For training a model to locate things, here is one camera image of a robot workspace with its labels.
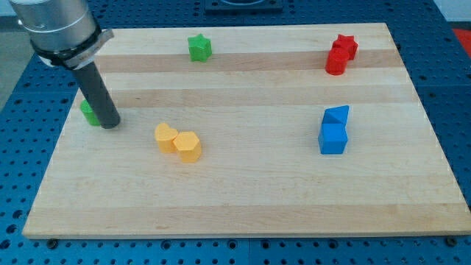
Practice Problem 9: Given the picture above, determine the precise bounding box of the green star block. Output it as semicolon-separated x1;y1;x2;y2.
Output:
188;34;212;62

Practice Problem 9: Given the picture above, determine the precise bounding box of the yellow heart block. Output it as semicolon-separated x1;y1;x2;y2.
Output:
155;123;179;153

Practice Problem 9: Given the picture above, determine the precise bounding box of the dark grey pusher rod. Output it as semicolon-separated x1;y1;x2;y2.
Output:
72;63;121;129

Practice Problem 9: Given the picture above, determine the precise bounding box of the wooden board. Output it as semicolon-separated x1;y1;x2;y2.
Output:
23;23;470;239

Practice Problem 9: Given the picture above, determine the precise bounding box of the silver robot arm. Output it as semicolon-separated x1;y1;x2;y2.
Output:
10;0;114;70

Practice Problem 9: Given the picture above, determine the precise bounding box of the yellow hexagon block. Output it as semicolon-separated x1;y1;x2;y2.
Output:
173;131;202;163

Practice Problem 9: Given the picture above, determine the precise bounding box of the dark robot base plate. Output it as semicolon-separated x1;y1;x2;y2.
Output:
203;0;283;14

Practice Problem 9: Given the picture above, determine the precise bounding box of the green cylinder block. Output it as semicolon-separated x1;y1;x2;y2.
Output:
79;99;100;126

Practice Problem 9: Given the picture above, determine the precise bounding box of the red star block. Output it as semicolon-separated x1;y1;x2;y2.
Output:
332;35;358;60

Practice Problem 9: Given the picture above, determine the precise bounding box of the blue triangle block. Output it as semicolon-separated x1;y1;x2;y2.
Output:
322;105;350;125

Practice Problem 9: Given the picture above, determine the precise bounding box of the blue cube block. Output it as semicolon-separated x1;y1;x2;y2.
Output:
318;124;348;155

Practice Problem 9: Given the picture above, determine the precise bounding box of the red cylinder block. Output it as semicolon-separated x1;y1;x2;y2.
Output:
325;48;350;76

